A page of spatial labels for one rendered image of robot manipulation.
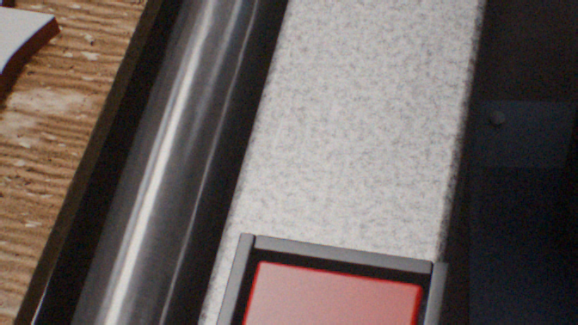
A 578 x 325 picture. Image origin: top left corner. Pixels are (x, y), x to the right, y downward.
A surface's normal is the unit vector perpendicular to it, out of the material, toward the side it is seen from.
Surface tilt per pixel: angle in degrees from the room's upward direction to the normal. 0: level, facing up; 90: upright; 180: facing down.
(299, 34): 0
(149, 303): 32
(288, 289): 0
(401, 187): 0
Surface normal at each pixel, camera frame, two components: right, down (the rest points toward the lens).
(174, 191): 0.29, -0.44
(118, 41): -0.10, -0.53
